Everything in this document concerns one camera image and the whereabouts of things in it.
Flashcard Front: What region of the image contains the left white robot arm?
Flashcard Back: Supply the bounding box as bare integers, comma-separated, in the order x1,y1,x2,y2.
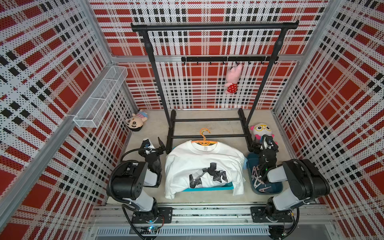
107,138,166,216

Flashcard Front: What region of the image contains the dark teal clothespin bin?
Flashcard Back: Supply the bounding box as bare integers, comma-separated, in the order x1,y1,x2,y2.
246,153,283,195

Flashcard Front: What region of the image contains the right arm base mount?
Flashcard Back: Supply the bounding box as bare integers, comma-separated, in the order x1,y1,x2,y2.
251,206,294,224

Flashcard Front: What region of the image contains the white owl plush toy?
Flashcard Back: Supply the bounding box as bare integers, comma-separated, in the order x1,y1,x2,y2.
250,123,275,144

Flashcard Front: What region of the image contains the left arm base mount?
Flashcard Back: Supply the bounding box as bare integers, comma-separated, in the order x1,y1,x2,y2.
131,207,173,224

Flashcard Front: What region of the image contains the orange plastic hanger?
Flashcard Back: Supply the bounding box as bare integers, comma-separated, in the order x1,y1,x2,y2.
192,128,218,147

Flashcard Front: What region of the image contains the black wall hook rail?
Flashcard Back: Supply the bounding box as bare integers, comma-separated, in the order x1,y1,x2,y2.
177,56,271,63

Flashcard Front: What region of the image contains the white wire mesh basket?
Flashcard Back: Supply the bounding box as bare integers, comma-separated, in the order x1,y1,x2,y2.
74,66,128,128

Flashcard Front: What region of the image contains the white printed t-shirt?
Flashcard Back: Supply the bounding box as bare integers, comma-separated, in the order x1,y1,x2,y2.
165,141,246,200

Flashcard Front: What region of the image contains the pink pig plush toy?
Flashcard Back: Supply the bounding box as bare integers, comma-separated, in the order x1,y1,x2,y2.
225,64,243,94

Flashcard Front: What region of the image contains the teal flat tray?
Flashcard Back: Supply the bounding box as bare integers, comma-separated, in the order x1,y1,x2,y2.
183,183,234,192

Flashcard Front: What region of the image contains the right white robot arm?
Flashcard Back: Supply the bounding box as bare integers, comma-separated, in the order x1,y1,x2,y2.
251,135,331,219

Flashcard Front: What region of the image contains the aluminium front rail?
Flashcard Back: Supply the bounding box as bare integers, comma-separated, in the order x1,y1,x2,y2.
84,203,342,240

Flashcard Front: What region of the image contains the black-haired boy doll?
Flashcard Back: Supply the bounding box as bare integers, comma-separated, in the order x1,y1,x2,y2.
126,111,148,132

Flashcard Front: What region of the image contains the black clothes rack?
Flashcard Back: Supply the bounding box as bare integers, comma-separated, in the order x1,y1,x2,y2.
131,20,300,154

